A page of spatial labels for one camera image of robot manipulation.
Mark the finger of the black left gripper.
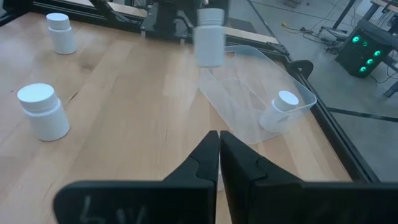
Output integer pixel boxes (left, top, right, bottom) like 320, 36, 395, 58
190, 0, 200, 28
222, 0, 231, 30

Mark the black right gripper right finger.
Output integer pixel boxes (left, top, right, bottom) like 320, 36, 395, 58
220, 130, 398, 224

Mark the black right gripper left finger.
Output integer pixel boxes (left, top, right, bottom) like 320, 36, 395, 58
52, 130, 221, 224

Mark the white plastic pill bottle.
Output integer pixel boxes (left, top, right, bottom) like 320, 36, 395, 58
45, 12, 78, 56
17, 83, 71, 142
192, 7, 227, 68
258, 90, 300, 134

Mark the clear plastic basket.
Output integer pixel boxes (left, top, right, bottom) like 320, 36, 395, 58
198, 45, 318, 146

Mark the black computer with green fans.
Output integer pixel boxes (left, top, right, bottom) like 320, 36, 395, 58
334, 20, 398, 78

